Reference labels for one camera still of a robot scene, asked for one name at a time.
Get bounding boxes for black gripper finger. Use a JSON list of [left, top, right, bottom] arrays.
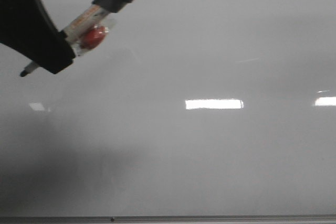
[[1, 0, 75, 74]]

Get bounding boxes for whiteboard marker with black cap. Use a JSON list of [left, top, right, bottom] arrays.
[[19, 0, 145, 78]]

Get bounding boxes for white whiteboard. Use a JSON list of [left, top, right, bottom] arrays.
[[1, 0, 335, 217]]

